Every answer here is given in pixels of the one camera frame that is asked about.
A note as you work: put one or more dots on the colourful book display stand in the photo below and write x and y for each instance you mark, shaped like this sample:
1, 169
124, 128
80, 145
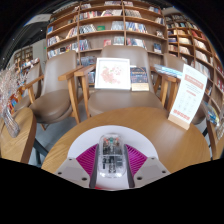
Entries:
16, 100

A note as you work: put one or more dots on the white mouse pad red rest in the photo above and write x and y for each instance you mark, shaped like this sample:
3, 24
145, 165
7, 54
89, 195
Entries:
86, 136

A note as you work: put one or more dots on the wooden side table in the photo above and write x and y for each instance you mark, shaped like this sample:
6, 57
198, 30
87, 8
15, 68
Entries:
18, 136
218, 144

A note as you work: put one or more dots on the small distant bookshelf unit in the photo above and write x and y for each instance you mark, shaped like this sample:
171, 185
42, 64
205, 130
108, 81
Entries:
23, 57

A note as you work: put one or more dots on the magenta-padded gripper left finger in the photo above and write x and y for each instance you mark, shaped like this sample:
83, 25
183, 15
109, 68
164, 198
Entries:
85, 161

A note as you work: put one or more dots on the white hanging sign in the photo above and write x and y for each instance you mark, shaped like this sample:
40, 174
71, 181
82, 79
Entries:
38, 19

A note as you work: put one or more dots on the light blue book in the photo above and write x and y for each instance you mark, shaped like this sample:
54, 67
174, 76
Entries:
168, 71

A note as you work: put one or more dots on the curved wooden bookshelf unit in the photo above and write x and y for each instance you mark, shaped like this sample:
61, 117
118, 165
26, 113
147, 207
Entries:
196, 46

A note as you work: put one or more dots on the transparent computer mouse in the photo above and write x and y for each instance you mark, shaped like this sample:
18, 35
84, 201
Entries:
112, 156

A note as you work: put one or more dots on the white sign on wooden base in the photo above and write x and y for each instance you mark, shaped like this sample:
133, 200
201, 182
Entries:
188, 93

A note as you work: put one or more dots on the glass vase with dried flowers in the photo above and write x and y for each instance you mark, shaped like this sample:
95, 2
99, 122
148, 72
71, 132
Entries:
10, 124

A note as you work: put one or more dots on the wide wooden bookshelf unit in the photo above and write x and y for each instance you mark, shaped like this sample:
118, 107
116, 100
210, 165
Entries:
106, 26

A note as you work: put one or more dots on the dark cover book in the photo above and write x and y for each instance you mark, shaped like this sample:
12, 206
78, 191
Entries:
139, 78

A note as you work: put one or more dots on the white framed floral picture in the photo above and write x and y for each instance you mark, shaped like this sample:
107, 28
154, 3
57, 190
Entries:
112, 74

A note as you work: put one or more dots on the stack of colourful books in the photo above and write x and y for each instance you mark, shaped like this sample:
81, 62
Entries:
211, 113

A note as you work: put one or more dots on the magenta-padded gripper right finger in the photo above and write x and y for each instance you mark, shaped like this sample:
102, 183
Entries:
138, 161

